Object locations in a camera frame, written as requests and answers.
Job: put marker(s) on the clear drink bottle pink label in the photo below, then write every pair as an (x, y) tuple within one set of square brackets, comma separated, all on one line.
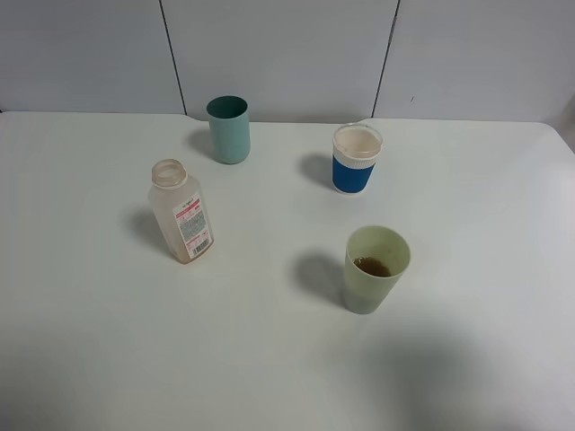
[(177, 201)]

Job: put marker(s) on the blue white paper cup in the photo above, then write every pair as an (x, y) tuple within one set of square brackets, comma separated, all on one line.
[(355, 151)]

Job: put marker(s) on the light green plastic cup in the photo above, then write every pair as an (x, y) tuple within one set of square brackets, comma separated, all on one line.
[(376, 258)]

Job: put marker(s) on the teal plastic cup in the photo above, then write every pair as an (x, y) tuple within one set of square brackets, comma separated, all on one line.
[(229, 126)]

